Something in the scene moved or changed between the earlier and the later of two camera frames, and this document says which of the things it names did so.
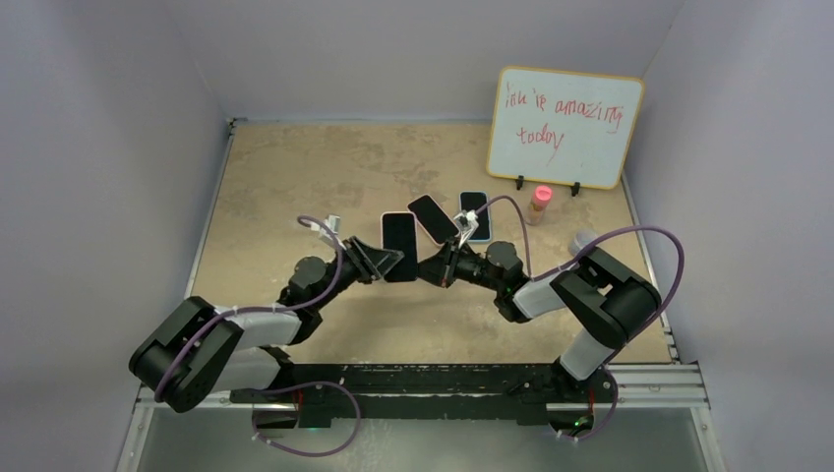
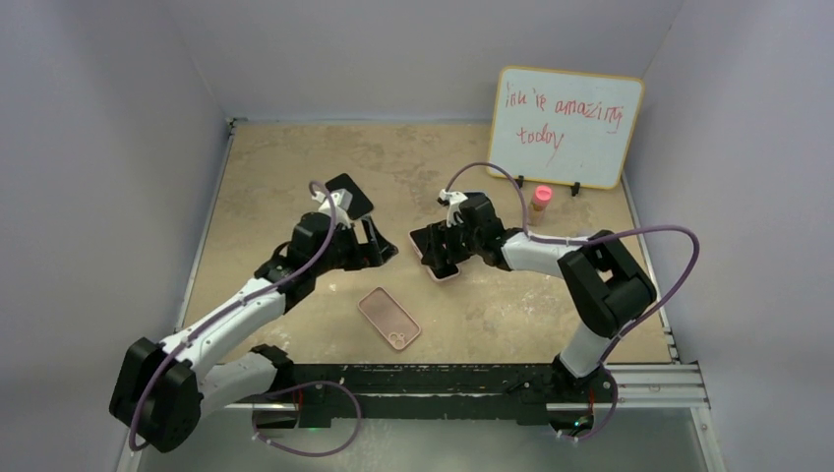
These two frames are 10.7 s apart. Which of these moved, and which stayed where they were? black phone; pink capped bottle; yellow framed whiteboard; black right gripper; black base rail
Moved: black right gripper; black phone
Stayed: black base rail; pink capped bottle; yellow framed whiteboard
